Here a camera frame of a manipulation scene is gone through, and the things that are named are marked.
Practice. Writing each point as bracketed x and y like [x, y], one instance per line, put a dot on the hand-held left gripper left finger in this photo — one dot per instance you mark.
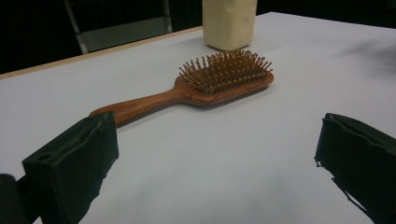
[70, 161]

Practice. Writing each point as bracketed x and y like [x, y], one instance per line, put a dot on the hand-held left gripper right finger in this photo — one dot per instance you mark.
[361, 161]

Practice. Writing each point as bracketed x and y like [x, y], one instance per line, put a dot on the wooden paddle hairbrush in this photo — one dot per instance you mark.
[149, 104]

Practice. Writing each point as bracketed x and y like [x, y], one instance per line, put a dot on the cream plastic container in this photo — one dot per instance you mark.
[229, 23]

